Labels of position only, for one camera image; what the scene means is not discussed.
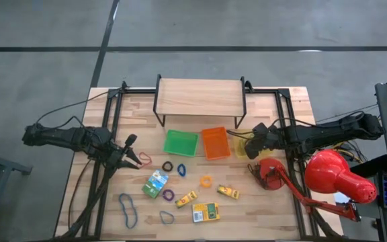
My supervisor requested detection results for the red desk lamp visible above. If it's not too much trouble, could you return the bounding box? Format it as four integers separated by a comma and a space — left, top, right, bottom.
249, 149, 378, 223

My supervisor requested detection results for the yellow-orange coil bracelet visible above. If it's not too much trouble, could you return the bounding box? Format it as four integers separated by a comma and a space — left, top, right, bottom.
200, 174, 214, 188

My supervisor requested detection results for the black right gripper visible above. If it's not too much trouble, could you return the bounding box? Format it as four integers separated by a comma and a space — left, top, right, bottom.
244, 122, 287, 161

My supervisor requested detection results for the wooden desk shelf riser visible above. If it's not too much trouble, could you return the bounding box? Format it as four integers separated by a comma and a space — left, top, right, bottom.
153, 73, 248, 130

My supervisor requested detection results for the small yellow crayon pack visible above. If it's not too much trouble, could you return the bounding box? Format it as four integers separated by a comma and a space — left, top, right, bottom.
175, 190, 198, 209
217, 183, 241, 202

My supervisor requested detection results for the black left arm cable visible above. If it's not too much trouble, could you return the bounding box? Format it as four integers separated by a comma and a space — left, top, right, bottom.
35, 90, 122, 134

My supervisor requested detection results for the green plastic basket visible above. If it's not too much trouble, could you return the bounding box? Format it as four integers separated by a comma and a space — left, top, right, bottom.
162, 129, 200, 158

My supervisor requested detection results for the yellow plastic basket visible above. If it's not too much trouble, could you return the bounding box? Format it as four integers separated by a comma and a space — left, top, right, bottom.
228, 129, 275, 161

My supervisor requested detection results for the black lamp cable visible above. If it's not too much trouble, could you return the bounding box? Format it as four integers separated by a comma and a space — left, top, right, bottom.
247, 163, 269, 190

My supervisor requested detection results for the black metal rig frame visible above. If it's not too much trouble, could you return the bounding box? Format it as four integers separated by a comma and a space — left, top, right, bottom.
55, 80, 342, 242

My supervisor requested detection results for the large yellow crayon box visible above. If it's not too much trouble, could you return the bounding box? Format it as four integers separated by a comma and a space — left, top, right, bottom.
191, 202, 221, 224

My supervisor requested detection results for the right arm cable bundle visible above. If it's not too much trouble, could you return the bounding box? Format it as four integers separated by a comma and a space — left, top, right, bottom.
314, 104, 382, 162

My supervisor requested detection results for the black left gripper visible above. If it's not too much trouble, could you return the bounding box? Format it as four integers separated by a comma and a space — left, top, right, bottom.
104, 133, 143, 170

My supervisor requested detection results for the blue-grey rubber band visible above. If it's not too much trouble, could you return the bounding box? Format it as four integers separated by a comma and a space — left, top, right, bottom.
159, 210, 175, 225

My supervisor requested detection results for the red rubber band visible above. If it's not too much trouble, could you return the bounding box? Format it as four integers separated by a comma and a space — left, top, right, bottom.
137, 151, 153, 168

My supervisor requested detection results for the brown cable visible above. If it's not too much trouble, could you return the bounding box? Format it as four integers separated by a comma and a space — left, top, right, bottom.
67, 157, 93, 233

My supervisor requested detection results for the green blue crayon box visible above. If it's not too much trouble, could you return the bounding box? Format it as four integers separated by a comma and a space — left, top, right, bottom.
141, 169, 170, 199

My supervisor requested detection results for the large blue rubber band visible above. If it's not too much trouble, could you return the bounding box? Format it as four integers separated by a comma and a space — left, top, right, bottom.
118, 193, 138, 230

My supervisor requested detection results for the orange plastic basket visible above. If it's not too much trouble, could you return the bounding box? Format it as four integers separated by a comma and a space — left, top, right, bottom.
200, 126, 232, 161

